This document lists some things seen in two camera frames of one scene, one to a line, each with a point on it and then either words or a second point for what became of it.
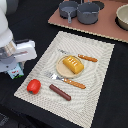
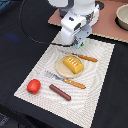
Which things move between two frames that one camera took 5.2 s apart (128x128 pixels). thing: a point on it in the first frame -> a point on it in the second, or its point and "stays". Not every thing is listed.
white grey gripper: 16,52 -> 76,28
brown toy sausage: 60,92 stays
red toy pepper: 34,86 stays
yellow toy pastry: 72,63 stays
